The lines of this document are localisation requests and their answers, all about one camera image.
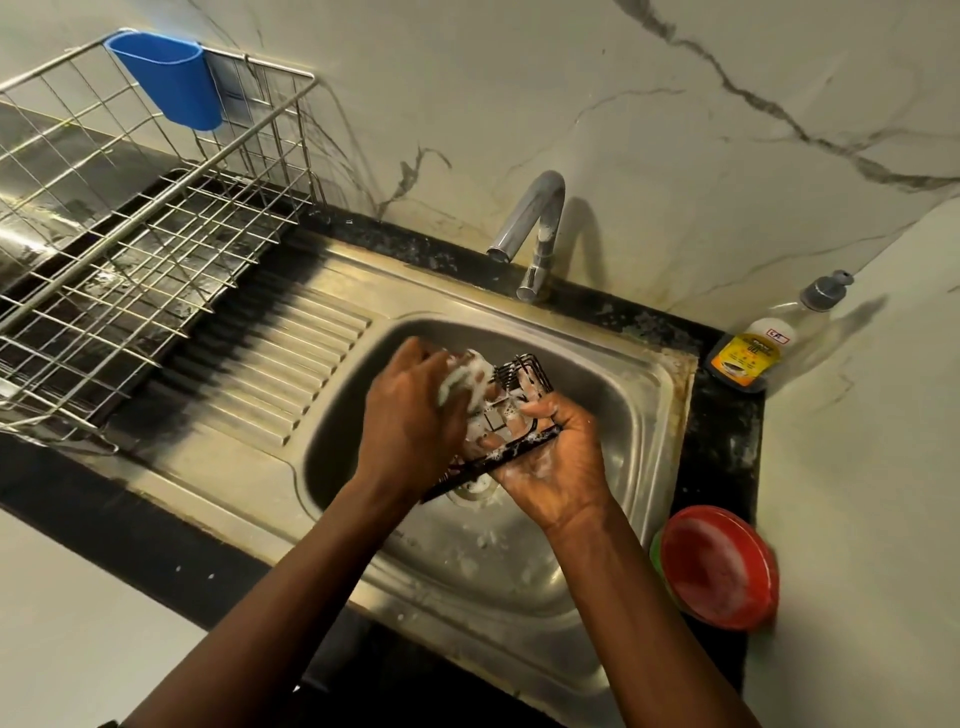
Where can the person's right hand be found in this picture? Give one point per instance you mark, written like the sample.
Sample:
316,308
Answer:
559,469

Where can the person's left hand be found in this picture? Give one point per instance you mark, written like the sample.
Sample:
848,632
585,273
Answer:
405,427

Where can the person's right thumb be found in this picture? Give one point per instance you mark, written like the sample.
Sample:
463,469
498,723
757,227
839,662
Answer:
541,409

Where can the person's left fingers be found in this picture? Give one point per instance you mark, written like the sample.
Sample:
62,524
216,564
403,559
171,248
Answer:
439,360

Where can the white soapy sponge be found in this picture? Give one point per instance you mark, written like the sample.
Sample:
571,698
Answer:
466,381

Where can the person's left forearm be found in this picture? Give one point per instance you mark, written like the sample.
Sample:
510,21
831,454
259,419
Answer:
277,607

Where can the person's right forearm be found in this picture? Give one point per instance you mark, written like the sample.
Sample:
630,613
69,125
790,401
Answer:
637,622

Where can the stainless steel sink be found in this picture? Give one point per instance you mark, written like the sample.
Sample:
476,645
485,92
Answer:
420,420

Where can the sink drain strainer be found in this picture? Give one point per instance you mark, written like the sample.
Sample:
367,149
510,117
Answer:
474,489

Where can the chrome faucet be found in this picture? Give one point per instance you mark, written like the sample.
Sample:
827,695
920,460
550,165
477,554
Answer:
534,232

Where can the red round soap tub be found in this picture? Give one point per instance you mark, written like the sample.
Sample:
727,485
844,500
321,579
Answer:
718,566

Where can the clear dish soap bottle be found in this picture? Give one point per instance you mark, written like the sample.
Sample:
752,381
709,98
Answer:
780,337

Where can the blue plastic cutlery cup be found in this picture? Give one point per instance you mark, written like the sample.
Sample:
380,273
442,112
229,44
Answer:
171,79

